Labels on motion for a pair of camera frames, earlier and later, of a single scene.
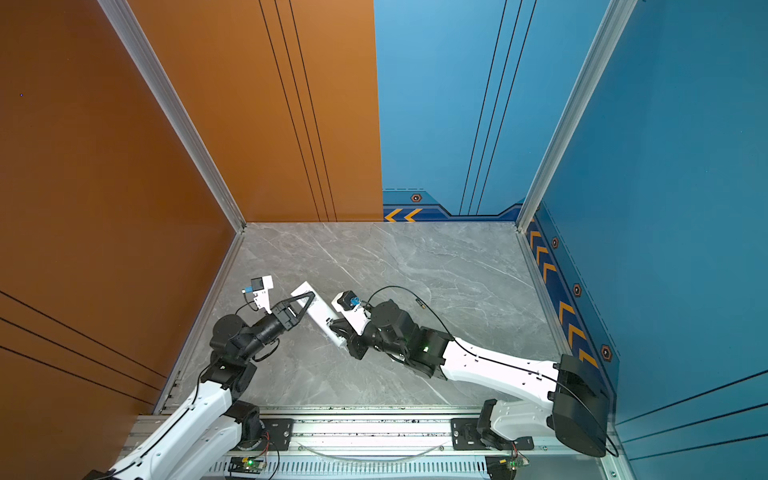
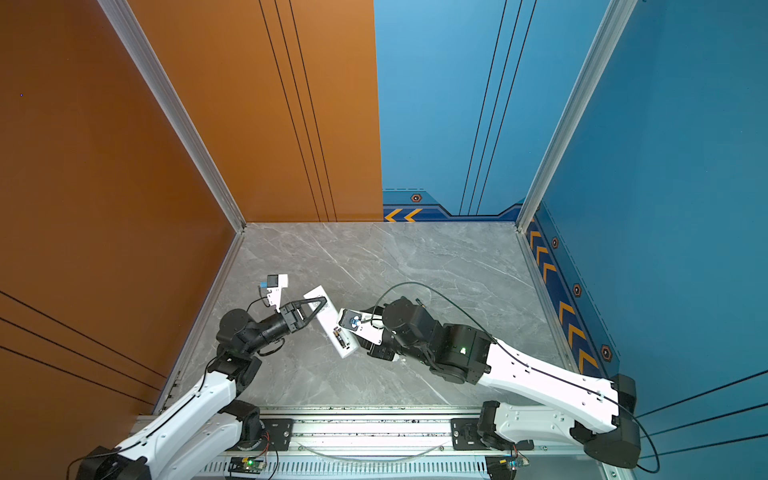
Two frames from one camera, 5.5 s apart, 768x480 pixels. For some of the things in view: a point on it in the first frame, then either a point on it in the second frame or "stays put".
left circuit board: [246, 465] stays put
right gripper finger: [343, 328] → [383, 351]
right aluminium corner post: [615, 17] stays put
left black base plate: [277, 431] stays put
